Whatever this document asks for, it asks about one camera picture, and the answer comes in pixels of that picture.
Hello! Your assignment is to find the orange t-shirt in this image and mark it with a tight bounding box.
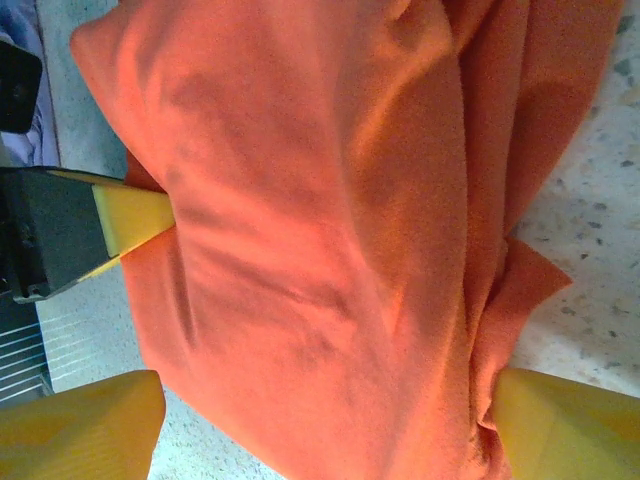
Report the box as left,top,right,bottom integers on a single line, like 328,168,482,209
69,0,627,480

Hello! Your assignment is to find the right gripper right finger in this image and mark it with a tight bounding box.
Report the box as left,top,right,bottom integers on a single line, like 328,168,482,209
492,368,640,480

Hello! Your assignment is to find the purple folded t-shirt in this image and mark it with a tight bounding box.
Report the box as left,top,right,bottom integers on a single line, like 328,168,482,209
0,0,61,169

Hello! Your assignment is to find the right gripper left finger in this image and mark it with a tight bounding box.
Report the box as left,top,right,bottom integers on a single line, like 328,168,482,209
0,370,167,480

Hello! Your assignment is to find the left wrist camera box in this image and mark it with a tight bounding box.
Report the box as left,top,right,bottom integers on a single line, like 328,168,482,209
0,39,44,135

